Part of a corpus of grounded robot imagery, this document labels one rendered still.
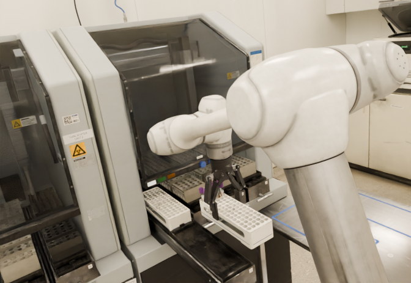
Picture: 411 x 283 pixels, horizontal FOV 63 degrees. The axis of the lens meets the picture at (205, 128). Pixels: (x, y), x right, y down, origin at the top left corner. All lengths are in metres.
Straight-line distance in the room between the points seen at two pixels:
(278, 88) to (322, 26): 3.33
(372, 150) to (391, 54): 2.87
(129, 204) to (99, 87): 0.48
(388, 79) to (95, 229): 1.12
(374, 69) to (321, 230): 0.27
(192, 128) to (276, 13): 2.50
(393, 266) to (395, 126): 2.21
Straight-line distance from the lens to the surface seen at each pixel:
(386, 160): 3.43
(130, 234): 1.46
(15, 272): 1.38
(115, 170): 1.33
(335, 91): 0.54
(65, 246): 1.38
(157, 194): 1.55
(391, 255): 1.23
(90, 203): 1.35
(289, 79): 0.50
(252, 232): 1.11
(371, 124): 3.39
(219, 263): 1.20
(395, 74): 0.63
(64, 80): 1.24
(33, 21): 2.34
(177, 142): 0.98
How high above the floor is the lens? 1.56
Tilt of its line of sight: 17 degrees down
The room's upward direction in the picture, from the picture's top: 8 degrees counter-clockwise
